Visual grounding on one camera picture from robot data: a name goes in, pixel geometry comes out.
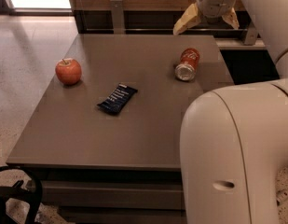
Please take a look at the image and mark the black chair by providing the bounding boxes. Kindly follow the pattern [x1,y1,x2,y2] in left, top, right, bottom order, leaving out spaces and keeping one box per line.
[0,166,43,224]

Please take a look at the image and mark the dark blue snack bar wrapper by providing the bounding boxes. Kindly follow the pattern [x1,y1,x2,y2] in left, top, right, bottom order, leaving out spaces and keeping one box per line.
[97,83,138,115]

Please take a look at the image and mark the right metal wall bracket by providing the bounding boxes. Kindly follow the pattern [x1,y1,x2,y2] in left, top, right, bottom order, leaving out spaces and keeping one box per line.
[242,21,258,46]

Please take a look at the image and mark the left metal wall bracket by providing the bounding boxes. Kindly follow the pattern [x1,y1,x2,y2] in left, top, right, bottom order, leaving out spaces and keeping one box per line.
[110,0,125,35]

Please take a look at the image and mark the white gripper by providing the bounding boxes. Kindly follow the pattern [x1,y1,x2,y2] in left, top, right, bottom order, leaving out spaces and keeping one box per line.
[173,0,240,35]

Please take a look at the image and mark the metal wall bracket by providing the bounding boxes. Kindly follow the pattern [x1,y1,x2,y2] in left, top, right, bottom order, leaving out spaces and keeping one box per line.
[110,0,125,35]
[242,21,258,46]

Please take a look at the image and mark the grey cabinet with drawers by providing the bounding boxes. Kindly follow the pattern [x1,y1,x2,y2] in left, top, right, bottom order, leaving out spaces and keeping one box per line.
[7,35,232,224]

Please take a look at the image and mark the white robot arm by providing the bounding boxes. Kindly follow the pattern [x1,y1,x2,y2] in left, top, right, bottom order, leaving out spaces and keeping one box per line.
[180,0,288,224]

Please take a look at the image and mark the red apple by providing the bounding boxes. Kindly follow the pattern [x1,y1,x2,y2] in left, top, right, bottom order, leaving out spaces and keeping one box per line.
[55,58,82,86]

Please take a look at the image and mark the striped tube on floor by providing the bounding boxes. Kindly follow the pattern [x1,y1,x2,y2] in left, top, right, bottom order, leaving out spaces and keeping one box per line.
[276,189,288,206]

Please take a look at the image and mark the red coke can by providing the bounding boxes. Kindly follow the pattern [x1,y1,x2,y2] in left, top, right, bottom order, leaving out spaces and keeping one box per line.
[174,48,199,81]

